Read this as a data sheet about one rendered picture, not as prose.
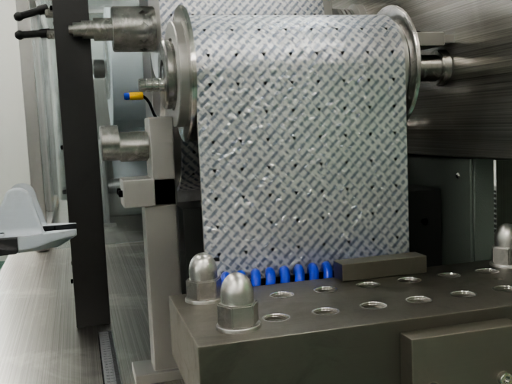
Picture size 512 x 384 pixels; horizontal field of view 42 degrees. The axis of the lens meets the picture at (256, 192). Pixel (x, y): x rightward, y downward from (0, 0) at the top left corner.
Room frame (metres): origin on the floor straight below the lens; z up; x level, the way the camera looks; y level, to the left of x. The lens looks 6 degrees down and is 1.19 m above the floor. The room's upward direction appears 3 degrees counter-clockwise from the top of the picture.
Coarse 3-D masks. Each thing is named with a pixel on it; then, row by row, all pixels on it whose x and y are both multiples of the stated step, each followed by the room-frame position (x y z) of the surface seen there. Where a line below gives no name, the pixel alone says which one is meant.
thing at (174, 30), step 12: (168, 24) 0.74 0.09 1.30; (180, 24) 0.71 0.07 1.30; (396, 24) 0.77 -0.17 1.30; (168, 36) 0.74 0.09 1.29; (180, 36) 0.70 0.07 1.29; (180, 48) 0.69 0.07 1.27; (180, 60) 0.68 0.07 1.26; (408, 60) 0.75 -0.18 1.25; (180, 72) 0.68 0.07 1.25; (408, 72) 0.75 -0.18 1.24; (180, 84) 0.69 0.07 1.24; (180, 96) 0.69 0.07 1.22; (180, 108) 0.70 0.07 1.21; (180, 120) 0.71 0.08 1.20
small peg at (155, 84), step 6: (150, 78) 0.71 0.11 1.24; (156, 78) 0.71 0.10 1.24; (162, 78) 0.71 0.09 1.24; (138, 84) 0.71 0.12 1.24; (144, 84) 0.71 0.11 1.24; (150, 84) 0.71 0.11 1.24; (156, 84) 0.71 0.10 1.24; (162, 84) 0.71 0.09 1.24; (144, 90) 0.71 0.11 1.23; (150, 90) 0.71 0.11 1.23; (156, 90) 0.71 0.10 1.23; (162, 90) 0.71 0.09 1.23
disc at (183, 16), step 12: (180, 12) 0.72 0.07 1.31; (192, 36) 0.68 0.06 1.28; (192, 48) 0.67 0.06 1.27; (192, 60) 0.67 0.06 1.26; (192, 72) 0.67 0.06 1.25; (192, 84) 0.67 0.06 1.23; (192, 96) 0.68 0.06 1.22; (192, 108) 0.68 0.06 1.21; (192, 120) 0.69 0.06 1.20; (180, 132) 0.77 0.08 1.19; (192, 132) 0.70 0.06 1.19
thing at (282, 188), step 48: (240, 144) 0.69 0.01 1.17; (288, 144) 0.71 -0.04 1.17; (336, 144) 0.72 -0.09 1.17; (384, 144) 0.73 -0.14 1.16; (240, 192) 0.69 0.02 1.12; (288, 192) 0.71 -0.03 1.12; (336, 192) 0.72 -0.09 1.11; (384, 192) 0.73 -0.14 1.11; (240, 240) 0.69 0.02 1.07; (288, 240) 0.70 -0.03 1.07; (336, 240) 0.72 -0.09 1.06; (384, 240) 0.73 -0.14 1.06
